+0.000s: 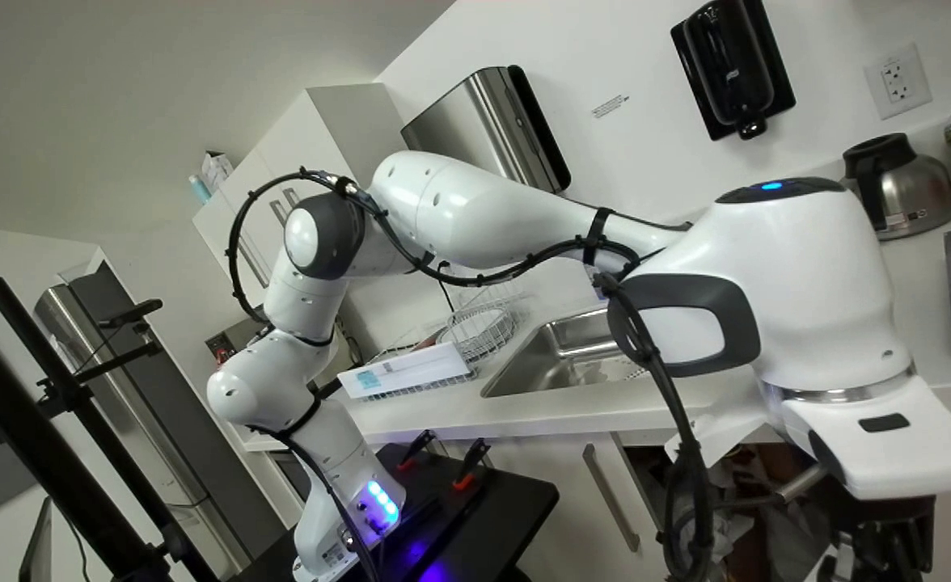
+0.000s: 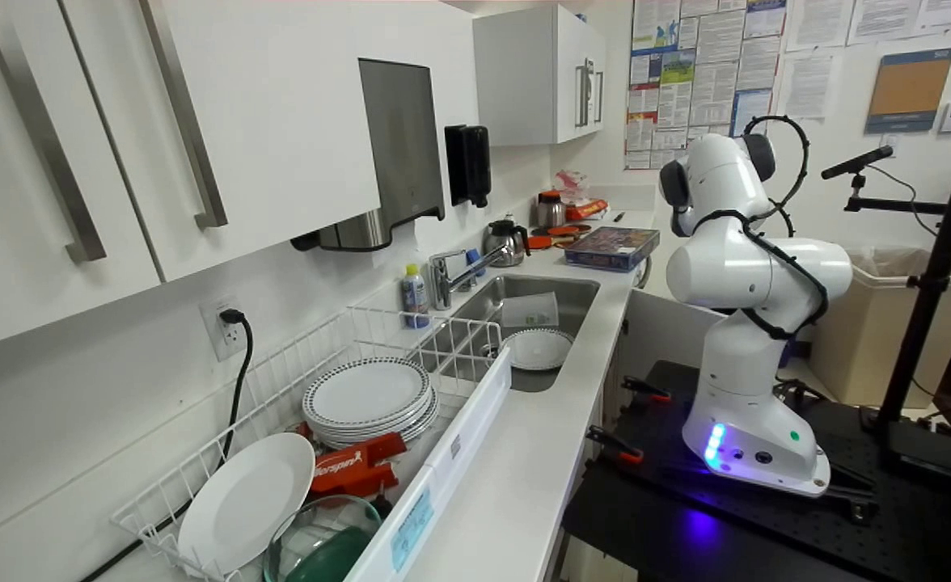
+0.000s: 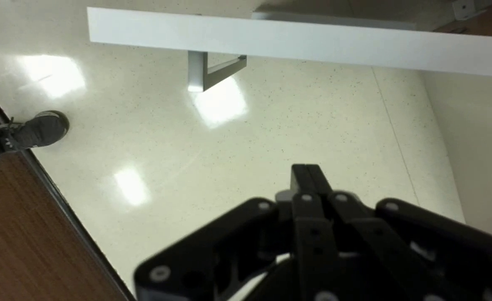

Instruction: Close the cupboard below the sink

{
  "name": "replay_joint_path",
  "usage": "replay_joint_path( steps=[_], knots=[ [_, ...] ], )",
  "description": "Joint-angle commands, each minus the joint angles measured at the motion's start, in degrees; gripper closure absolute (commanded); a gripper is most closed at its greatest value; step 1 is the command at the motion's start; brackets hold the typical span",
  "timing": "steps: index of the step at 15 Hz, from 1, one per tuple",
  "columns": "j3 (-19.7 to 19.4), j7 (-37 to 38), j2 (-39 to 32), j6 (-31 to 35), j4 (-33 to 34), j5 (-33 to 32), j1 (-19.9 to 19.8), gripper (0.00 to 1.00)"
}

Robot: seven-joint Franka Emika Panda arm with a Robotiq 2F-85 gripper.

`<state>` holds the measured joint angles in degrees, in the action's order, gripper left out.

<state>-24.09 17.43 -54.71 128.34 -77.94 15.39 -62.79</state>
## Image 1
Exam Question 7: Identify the white tray with blue label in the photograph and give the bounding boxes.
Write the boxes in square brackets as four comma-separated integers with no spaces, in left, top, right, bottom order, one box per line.
[336,340,477,405]

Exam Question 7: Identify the small teal bottle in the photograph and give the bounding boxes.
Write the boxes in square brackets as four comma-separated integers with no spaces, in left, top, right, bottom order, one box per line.
[183,170,218,209]

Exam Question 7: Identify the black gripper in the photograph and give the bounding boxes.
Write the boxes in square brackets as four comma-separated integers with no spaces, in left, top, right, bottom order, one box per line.
[841,496,937,582]

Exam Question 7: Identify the stainless steel refrigerator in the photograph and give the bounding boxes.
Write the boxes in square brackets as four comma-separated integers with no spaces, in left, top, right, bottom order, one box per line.
[33,254,292,566]

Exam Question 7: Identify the grey cupboard door handle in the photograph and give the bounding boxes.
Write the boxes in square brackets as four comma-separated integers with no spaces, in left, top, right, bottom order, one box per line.
[581,442,643,555]

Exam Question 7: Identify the black camera stand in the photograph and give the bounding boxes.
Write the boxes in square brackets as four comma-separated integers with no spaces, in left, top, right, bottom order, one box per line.
[0,274,220,582]

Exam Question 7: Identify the white wall power outlet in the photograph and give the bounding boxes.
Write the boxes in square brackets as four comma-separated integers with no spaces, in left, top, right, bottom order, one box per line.
[860,40,936,121]

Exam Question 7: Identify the black wall soap dispenser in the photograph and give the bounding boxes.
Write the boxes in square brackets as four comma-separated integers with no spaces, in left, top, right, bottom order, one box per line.
[667,0,798,144]

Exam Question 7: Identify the stainless paper towel dispenser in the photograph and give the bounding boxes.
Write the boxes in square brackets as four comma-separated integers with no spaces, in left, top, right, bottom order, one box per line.
[398,62,572,197]

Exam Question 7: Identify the red black clamp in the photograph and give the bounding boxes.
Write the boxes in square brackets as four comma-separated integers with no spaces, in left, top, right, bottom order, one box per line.
[393,430,444,477]
[451,433,495,496]

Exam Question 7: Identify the stainless steel sink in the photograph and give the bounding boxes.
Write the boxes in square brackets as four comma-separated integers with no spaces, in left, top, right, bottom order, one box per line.
[481,306,651,400]

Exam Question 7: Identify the clear spray bottle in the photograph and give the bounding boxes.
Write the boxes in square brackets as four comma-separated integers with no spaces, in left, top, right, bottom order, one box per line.
[201,148,236,197]

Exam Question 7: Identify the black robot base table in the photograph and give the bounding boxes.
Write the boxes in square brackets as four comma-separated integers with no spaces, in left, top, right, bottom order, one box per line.
[226,433,563,582]

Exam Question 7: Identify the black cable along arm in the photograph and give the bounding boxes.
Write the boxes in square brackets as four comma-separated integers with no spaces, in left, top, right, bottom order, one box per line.
[223,163,717,582]

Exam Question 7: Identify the stainless coffee carafe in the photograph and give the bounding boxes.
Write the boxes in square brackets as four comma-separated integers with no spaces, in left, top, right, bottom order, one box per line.
[841,129,951,244]

